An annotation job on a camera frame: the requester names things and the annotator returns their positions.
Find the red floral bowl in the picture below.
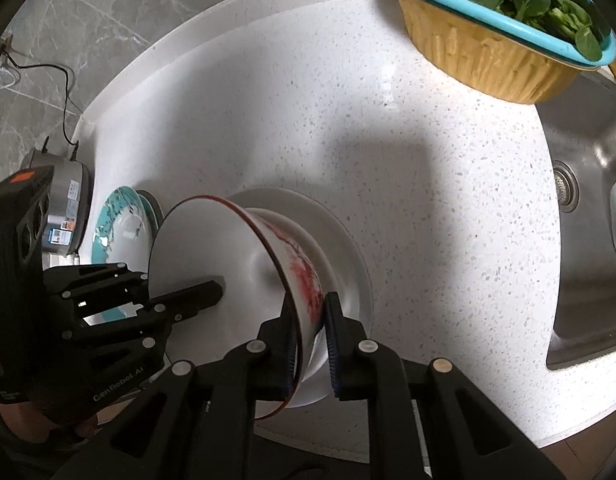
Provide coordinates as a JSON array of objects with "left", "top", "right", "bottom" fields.
[{"left": 146, "top": 195, "right": 333, "bottom": 421}]

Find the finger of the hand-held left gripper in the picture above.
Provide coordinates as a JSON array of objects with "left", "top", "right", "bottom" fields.
[
  {"left": 45, "top": 262, "right": 151, "bottom": 313},
  {"left": 62, "top": 280, "right": 223, "bottom": 356}
]

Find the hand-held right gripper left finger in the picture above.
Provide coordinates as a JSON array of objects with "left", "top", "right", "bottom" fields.
[{"left": 58, "top": 294, "right": 301, "bottom": 480}]

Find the sink drain strainer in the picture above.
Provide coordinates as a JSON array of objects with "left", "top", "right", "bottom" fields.
[{"left": 553, "top": 160, "right": 580, "bottom": 213}]

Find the stainless steel sink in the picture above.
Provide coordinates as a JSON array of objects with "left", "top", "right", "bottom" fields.
[{"left": 538, "top": 72, "right": 616, "bottom": 372}]

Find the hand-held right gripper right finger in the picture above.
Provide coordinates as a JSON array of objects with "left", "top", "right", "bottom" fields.
[{"left": 324, "top": 291, "right": 564, "bottom": 480}]

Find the yellow basket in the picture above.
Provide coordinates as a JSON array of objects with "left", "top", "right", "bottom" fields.
[{"left": 394, "top": 0, "right": 581, "bottom": 105}]

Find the white bowl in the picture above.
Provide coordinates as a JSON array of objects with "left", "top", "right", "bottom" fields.
[
  {"left": 248, "top": 207, "right": 339, "bottom": 291},
  {"left": 228, "top": 187, "right": 375, "bottom": 408}
]

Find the rice cooker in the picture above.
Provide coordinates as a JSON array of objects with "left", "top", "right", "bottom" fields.
[{"left": 20, "top": 152, "right": 93, "bottom": 257}]

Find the black power cable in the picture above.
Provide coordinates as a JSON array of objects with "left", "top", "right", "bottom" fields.
[{"left": 8, "top": 60, "right": 81, "bottom": 153}]

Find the teal floral plate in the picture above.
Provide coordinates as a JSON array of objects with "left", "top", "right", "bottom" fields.
[
  {"left": 91, "top": 186, "right": 151, "bottom": 264},
  {"left": 136, "top": 189, "right": 162, "bottom": 243}
]

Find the person's left hand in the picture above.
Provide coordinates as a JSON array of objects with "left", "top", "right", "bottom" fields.
[{"left": 0, "top": 400, "right": 101, "bottom": 443}]

